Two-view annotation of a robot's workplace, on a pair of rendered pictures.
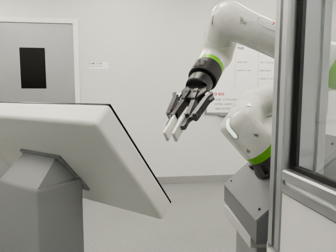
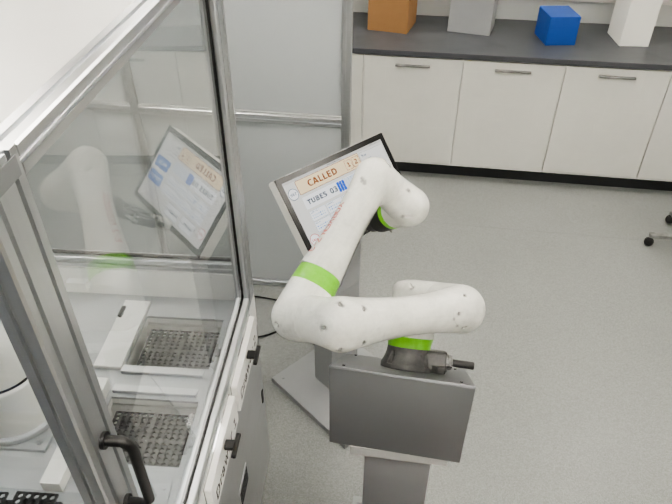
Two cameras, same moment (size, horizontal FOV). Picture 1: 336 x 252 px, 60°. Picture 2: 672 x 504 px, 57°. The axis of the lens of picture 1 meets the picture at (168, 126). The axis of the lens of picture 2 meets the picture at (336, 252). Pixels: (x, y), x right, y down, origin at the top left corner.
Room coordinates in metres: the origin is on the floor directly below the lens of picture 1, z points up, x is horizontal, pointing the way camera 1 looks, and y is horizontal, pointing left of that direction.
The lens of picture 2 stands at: (1.15, -1.58, 2.30)
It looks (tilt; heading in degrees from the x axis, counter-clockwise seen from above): 38 degrees down; 105
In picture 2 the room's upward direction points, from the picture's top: straight up
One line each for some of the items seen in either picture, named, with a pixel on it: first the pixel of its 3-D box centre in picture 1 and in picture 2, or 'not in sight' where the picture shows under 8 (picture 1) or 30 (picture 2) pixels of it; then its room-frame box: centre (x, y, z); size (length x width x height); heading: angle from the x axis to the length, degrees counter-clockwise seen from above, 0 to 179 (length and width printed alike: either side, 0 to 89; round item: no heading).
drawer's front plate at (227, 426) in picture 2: not in sight; (222, 451); (0.62, -0.72, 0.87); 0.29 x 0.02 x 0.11; 101
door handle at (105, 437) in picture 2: not in sight; (130, 473); (0.72, -1.14, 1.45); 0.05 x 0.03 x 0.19; 11
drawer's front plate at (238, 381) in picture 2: not in sight; (245, 361); (0.56, -0.41, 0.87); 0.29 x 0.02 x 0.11; 101
